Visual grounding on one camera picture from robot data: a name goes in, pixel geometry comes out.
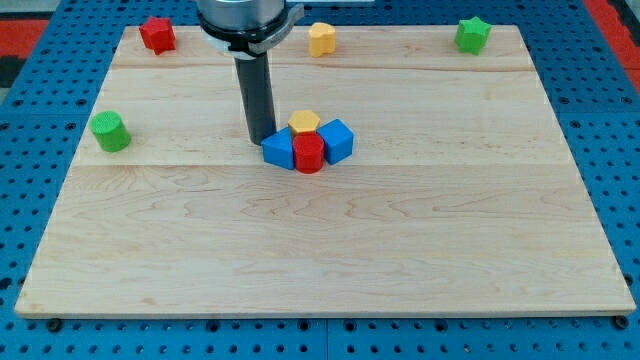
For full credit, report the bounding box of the red cylinder block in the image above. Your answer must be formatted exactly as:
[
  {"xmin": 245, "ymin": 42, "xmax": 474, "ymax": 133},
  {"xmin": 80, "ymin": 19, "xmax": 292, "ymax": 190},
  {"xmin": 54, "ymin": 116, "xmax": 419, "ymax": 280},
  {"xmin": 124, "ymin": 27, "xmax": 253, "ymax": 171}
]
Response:
[{"xmin": 293, "ymin": 132, "xmax": 324, "ymax": 174}]

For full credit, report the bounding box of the light wooden board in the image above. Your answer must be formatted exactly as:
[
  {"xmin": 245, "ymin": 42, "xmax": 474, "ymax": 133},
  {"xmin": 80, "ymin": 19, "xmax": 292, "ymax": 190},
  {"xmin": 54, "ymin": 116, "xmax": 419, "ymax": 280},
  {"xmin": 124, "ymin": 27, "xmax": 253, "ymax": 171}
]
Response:
[{"xmin": 15, "ymin": 25, "xmax": 636, "ymax": 319}]

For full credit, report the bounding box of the yellow heart block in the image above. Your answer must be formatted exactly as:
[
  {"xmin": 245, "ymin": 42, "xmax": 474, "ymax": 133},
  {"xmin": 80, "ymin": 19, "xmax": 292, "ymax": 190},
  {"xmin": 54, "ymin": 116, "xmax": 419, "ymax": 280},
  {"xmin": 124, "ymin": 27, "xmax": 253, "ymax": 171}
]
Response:
[{"xmin": 308, "ymin": 22, "xmax": 336, "ymax": 58}]

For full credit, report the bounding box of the red star block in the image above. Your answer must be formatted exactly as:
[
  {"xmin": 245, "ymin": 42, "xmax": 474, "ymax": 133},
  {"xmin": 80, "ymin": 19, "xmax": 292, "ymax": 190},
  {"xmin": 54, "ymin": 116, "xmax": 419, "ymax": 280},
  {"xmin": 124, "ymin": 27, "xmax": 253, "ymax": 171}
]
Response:
[{"xmin": 139, "ymin": 17, "xmax": 176, "ymax": 55}]

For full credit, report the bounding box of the green cylinder block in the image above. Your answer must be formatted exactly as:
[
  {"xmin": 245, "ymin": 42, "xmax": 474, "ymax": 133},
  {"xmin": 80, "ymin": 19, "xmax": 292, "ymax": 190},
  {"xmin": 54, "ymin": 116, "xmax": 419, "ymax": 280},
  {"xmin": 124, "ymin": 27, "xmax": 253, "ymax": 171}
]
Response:
[{"xmin": 89, "ymin": 110, "xmax": 131, "ymax": 152}]

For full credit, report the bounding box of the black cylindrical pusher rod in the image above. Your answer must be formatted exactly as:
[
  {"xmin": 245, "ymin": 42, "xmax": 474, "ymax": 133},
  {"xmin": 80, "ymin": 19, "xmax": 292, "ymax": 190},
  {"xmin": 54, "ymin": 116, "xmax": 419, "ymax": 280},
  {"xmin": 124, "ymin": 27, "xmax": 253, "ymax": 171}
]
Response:
[{"xmin": 235, "ymin": 53, "xmax": 276, "ymax": 145}]

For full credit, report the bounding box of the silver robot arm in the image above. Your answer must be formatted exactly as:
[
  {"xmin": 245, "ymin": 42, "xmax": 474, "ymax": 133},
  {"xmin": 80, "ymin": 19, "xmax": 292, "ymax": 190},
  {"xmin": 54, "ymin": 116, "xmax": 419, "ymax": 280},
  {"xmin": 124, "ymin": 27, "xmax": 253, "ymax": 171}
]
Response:
[{"xmin": 196, "ymin": 0, "xmax": 304, "ymax": 60}]

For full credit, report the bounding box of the blue cube block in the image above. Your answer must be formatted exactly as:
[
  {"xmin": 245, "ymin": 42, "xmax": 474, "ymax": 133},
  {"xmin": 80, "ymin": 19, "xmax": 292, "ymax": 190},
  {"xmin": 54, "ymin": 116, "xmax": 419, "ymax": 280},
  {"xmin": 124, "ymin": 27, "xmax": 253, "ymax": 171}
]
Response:
[{"xmin": 317, "ymin": 119, "xmax": 354, "ymax": 165}]

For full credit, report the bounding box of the blue triangle block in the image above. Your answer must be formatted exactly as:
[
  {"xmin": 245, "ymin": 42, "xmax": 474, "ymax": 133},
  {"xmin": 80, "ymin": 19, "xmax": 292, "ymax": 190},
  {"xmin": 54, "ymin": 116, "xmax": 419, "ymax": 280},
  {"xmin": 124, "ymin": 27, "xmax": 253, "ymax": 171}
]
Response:
[{"xmin": 261, "ymin": 127, "xmax": 294, "ymax": 170}]

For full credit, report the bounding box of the green star block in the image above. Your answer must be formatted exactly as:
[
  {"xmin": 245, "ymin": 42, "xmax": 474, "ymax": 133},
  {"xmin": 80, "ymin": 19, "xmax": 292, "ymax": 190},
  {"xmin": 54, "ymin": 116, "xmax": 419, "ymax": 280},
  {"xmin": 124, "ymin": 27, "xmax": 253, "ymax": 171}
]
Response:
[{"xmin": 454, "ymin": 16, "xmax": 492, "ymax": 55}]

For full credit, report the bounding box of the yellow hexagon block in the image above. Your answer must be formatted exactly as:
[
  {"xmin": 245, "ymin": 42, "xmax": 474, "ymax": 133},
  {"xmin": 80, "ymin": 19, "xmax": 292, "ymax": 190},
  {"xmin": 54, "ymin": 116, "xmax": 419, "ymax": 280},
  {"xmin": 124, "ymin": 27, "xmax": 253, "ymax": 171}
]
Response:
[{"xmin": 288, "ymin": 110, "xmax": 321, "ymax": 138}]

